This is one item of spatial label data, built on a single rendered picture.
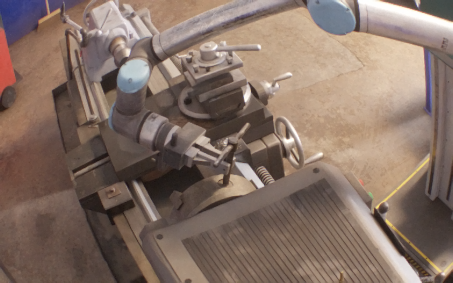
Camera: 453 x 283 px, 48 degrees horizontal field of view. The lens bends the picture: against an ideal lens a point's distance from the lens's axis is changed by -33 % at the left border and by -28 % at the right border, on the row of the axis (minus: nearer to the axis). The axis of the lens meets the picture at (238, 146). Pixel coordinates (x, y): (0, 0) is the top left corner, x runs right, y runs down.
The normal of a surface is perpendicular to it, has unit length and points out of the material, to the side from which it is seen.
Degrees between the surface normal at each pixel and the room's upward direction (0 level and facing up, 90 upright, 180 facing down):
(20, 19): 90
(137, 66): 17
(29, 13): 90
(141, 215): 0
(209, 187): 2
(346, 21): 89
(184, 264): 0
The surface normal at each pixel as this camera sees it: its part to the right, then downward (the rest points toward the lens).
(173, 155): -0.40, 0.46
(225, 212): -0.15, -0.73
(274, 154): 0.42, 0.56
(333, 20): -0.19, 0.66
